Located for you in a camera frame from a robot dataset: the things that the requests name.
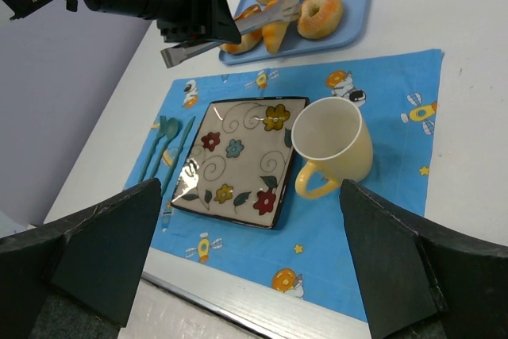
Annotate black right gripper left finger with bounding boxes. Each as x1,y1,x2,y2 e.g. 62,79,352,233
1,179,162,338

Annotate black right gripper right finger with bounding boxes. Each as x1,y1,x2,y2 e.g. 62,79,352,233
339,180,507,338

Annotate long striped croissant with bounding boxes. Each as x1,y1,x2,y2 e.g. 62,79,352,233
261,0,301,55

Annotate metal serving tongs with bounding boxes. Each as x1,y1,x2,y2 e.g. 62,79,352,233
160,0,300,68

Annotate round twisted bread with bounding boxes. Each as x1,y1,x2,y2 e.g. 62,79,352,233
219,4,262,55

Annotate sugared orange donut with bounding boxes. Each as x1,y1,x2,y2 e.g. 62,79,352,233
297,0,344,40

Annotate teal plastic spoon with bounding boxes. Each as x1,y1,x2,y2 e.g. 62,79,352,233
149,116,181,178

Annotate teal plastic fork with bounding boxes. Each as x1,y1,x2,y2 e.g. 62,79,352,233
138,116,167,183

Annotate teal plastic knife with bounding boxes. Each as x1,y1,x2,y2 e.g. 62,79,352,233
160,117,196,197

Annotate blue plastic tray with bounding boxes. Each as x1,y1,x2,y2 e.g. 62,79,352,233
218,0,371,65

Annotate square floral plate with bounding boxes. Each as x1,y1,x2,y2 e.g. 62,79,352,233
171,96,310,229

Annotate yellow mug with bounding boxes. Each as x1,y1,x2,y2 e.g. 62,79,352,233
291,97,374,199

